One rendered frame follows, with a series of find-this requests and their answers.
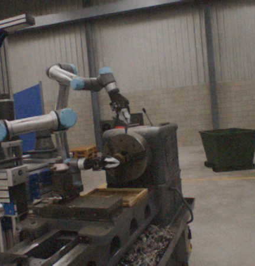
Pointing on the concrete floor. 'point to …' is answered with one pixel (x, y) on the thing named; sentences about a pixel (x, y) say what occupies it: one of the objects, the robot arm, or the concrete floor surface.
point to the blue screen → (29, 111)
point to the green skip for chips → (229, 148)
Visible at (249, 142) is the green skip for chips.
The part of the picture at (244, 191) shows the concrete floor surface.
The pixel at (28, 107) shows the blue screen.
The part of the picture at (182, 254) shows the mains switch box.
